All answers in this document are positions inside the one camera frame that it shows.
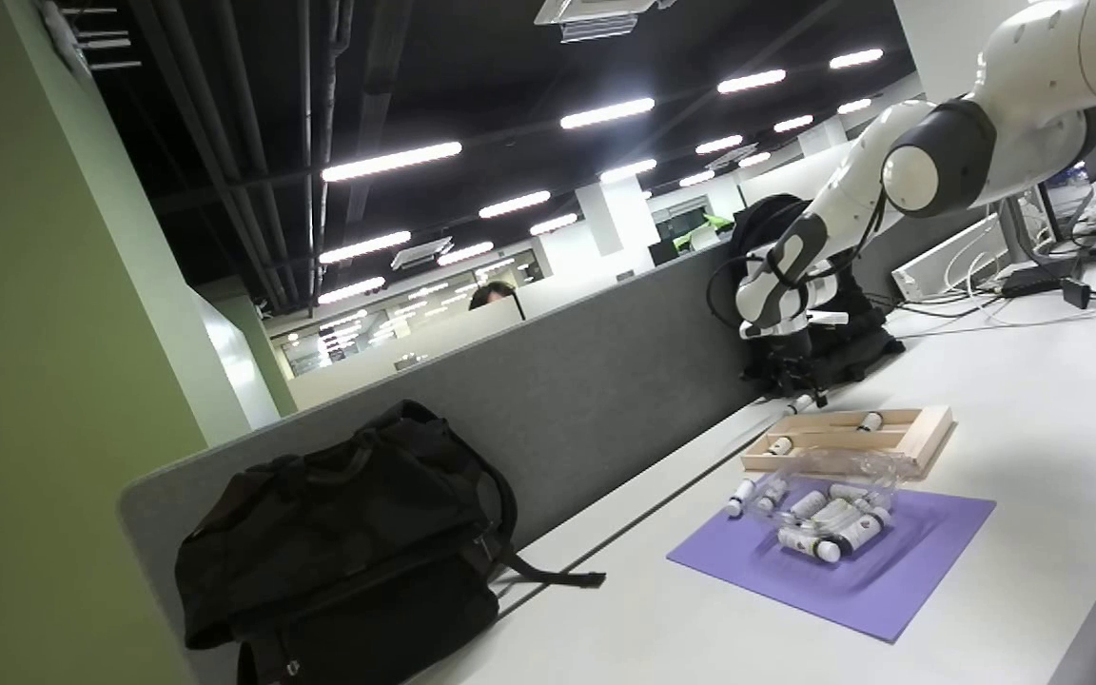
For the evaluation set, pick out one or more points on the wooden compartment box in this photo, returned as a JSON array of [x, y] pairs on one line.
[[830, 438]]

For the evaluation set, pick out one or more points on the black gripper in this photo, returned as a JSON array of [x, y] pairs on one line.
[[773, 307]]

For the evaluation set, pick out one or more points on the white bottle on mat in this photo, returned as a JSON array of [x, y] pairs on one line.
[[805, 509], [810, 547], [768, 494], [737, 500]]

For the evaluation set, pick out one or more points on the grey desk divider panel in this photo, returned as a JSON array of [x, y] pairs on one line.
[[563, 404]]

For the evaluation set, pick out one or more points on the black bag far end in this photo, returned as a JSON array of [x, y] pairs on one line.
[[355, 566]]

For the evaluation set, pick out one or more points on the small bottle in box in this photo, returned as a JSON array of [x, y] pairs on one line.
[[781, 447]]

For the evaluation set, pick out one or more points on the purple mat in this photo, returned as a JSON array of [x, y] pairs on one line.
[[857, 566]]

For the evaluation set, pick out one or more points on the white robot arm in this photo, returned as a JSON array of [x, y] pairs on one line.
[[1021, 118]]

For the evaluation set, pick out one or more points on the green partition wall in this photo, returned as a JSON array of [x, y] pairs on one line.
[[109, 375]]

